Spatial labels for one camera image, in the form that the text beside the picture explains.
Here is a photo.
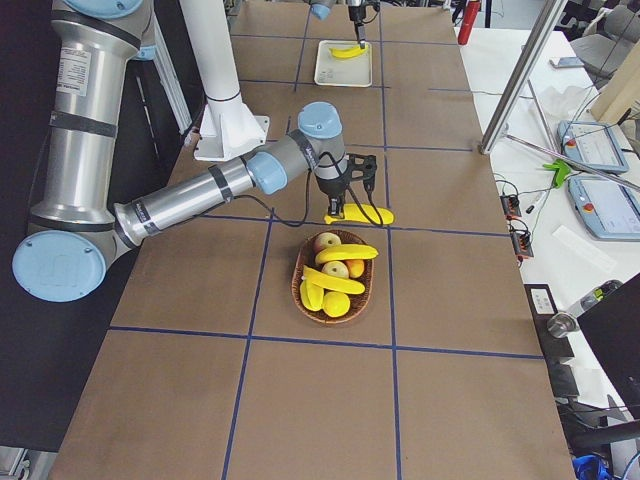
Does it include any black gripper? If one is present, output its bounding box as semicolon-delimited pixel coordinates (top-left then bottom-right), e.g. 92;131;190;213
347;0;366;49
316;173;351;218

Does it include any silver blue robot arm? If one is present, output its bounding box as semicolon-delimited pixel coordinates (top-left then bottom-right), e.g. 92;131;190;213
307;0;367;50
12;1;347;302

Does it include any white rectangular tray plate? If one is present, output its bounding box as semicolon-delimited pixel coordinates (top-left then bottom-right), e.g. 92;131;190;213
314;40;373;88

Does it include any brown wicker basket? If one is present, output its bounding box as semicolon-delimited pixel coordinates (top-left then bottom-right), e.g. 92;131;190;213
291;230;379;325

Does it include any pink white peach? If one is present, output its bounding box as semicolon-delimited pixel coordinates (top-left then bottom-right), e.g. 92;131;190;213
322;260;350;279
313;231;342;253

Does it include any orange fruit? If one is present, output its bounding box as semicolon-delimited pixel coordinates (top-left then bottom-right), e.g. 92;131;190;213
345;259;365;279

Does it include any yellow lemon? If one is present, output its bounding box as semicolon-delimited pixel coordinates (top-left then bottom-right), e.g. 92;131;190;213
322;291;351;318

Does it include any red cylinder bottle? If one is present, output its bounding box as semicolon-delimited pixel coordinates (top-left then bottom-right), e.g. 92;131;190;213
457;0;482;46

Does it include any small red circuit box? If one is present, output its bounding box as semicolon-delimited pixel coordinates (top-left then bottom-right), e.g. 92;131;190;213
500;194;522;220

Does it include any black box with label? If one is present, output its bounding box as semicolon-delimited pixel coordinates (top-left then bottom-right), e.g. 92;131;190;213
523;282;576;363

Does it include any white paper strip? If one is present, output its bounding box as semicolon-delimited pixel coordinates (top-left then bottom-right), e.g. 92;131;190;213
552;225;617;273

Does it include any far blue teach pendant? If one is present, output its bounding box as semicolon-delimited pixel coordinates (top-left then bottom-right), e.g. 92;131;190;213
557;120;629;174

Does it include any blue teach pendant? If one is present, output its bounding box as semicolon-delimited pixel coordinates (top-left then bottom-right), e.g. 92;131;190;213
557;120;629;174
567;176;639;241

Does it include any near blue teach pendant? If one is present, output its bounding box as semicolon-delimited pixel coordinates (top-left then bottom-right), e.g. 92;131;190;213
567;176;639;241

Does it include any black monitor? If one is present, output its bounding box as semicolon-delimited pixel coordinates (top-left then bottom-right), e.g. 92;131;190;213
578;274;640;419

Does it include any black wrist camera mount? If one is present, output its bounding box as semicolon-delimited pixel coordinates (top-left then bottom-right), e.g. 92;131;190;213
347;153;377;194

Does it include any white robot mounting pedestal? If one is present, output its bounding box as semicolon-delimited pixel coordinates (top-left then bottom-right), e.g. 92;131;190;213
180;0;269;162

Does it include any aluminium frame post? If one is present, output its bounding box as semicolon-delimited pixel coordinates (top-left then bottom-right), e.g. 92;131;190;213
479;0;567;155

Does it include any green handled reacher grabber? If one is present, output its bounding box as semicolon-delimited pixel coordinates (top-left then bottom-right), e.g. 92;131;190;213
504;130;640;191

